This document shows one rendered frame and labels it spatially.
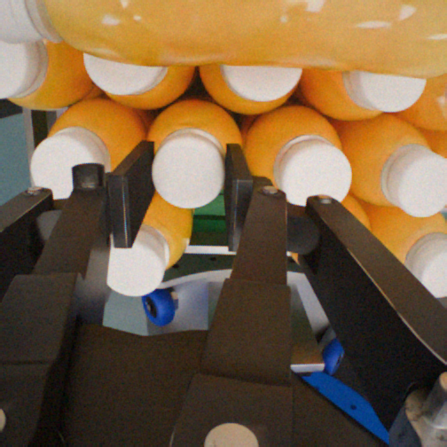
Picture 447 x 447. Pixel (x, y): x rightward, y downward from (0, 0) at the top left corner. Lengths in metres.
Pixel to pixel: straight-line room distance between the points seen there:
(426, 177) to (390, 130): 0.04
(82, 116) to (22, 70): 0.05
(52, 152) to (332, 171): 0.15
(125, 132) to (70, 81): 0.05
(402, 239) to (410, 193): 0.06
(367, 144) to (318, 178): 0.06
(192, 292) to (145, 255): 0.21
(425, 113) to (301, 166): 0.11
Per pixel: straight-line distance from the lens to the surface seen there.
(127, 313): 1.66
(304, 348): 0.33
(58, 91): 0.23
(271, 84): 0.18
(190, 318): 0.43
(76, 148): 0.19
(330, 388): 0.42
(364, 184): 0.24
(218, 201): 0.38
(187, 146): 0.18
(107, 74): 0.18
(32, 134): 0.32
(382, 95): 0.20
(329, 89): 0.22
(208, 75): 0.21
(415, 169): 0.21
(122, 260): 0.21
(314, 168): 0.19
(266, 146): 0.22
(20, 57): 0.20
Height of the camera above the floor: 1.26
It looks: 66 degrees down
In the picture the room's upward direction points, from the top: 176 degrees clockwise
